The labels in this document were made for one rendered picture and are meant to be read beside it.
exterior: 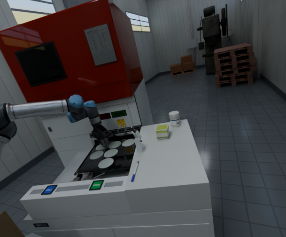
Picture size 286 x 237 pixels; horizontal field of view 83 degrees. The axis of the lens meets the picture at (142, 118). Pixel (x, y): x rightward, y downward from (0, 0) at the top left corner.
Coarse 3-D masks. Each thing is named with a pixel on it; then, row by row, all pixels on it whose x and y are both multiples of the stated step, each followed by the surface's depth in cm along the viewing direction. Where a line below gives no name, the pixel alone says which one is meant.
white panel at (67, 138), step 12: (132, 96) 118; (108, 108) 124; (120, 108) 123; (132, 108) 122; (48, 120) 134; (60, 120) 133; (84, 120) 131; (108, 120) 128; (120, 120) 127; (132, 120) 126; (48, 132) 139; (60, 132) 138; (72, 132) 136; (84, 132) 135; (60, 144) 143; (72, 144) 141; (84, 144) 140
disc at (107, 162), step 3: (105, 159) 108; (108, 159) 107; (111, 159) 106; (102, 162) 105; (105, 162) 105; (108, 162) 104; (111, 162) 103; (99, 165) 103; (102, 165) 102; (105, 165) 102; (108, 165) 101
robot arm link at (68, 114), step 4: (84, 108) 106; (68, 112) 102; (84, 112) 105; (68, 116) 101; (72, 116) 101; (76, 116) 100; (80, 116) 102; (84, 116) 105; (72, 120) 101; (76, 120) 103
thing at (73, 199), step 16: (32, 192) 84; (64, 192) 78; (80, 192) 76; (96, 192) 73; (112, 192) 71; (32, 208) 82; (48, 208) 81; (64, 208) 79; (80, 208) 78; (96, 208) 77; (112, 208) 76; (128, 208) 74
